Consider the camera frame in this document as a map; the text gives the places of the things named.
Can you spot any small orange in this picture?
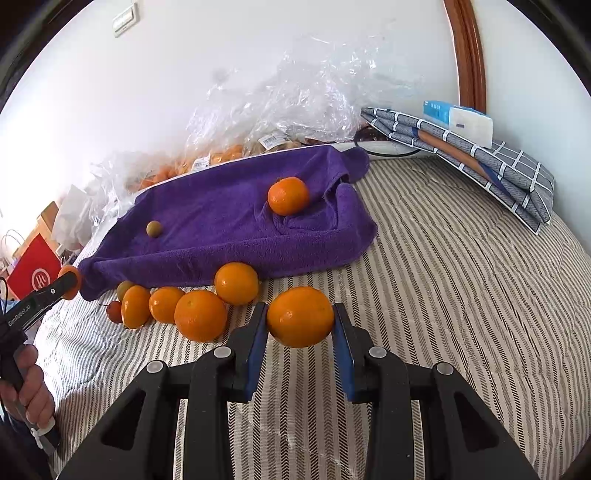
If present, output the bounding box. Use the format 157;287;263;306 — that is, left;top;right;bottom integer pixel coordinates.
58;265;83;301

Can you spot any blue white tissue pack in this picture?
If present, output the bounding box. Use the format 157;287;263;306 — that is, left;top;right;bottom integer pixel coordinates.
422;100;494;149

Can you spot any white plastic bag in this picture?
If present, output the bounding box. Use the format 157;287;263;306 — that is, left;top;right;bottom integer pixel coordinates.
50;185;101;252

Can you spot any white rimmed object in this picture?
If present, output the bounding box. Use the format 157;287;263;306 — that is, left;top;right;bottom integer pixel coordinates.
339;127;437;160

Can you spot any purple towel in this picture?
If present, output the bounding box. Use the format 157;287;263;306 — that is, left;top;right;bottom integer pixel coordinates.
78;144;378;302

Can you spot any person's left hand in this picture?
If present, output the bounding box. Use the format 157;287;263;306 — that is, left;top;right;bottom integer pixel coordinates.
0;344;57;424

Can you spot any red paper bag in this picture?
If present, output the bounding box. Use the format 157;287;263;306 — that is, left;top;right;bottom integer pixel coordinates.
7;231;64;301

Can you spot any white wall switch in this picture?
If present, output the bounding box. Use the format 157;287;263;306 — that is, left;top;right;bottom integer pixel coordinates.
112;2;139;38

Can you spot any striped bed cover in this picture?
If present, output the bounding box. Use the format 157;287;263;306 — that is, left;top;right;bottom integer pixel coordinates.
34;154;591;480

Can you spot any large clear plastic bag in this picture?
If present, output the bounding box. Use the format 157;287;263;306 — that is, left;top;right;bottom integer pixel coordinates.
185;44;404;153

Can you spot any plastic bag of oranges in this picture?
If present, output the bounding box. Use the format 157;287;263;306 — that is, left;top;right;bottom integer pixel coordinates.
90;150;195;208
182;129;301;171

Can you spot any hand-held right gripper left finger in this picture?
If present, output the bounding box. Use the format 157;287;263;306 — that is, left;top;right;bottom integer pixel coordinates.
58;302;270;480

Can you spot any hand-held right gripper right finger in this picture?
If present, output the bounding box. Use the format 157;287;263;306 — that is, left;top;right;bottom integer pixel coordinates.
332;303;541;480

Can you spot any large orange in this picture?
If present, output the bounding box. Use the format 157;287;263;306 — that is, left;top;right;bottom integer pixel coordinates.
267;286;335;349

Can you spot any brown cardboard box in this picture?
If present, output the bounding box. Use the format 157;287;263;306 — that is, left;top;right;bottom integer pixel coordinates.
37;200;61;232

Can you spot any brown wooden frame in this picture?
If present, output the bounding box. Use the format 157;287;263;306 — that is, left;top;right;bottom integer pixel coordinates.
442;0;488;114

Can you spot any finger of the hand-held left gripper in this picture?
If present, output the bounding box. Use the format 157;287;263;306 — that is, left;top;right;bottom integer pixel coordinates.
54;271;79;296

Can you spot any grey checked folded blanket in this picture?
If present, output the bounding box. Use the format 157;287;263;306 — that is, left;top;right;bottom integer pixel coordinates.
360;107;556;236

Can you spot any round orange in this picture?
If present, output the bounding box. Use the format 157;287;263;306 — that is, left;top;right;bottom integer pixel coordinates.
148;287;186;324
121;285;152;330
215;262;260;306
174;290;228;343

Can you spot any orange with green stem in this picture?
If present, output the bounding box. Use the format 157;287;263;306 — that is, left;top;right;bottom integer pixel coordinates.
268;176;310;216

